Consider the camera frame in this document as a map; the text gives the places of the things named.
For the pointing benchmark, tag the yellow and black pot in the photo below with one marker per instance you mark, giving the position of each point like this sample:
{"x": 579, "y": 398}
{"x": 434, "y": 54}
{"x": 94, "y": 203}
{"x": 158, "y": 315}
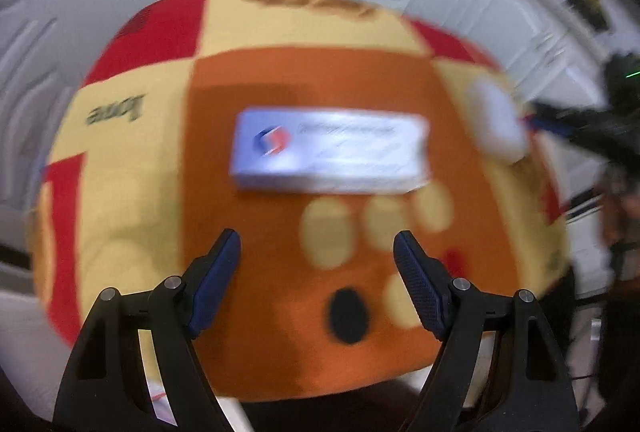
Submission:
{"x": 589, "y": 5}

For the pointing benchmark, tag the orange red yellow printed blanket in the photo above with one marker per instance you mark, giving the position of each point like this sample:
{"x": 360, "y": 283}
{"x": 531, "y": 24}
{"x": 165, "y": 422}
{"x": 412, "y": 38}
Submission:
{"x": 250, "y": 272}

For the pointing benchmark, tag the white foam block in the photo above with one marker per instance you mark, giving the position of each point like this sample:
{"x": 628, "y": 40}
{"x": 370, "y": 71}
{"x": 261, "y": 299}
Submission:
{"x": 497, "y": 119}

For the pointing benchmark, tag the white and purple carton box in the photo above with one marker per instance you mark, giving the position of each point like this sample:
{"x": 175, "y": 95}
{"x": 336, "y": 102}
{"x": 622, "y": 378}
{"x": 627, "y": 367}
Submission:
{"x": 330, "y": 151}

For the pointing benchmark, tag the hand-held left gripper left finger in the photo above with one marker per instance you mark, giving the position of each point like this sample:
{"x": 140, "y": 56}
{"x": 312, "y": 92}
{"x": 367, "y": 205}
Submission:
{"x": 215, "y": 282}

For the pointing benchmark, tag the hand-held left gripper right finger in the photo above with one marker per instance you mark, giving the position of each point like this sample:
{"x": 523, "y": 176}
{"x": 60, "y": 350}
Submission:
{"x": 420, "y": 284}

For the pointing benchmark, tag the person's right forearm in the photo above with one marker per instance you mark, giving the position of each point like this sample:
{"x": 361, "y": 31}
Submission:
{"x": 622, "y": 222}

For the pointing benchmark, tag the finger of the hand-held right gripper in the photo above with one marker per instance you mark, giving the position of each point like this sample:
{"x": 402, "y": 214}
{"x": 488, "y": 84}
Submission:
{"x": 565, "y": 121}

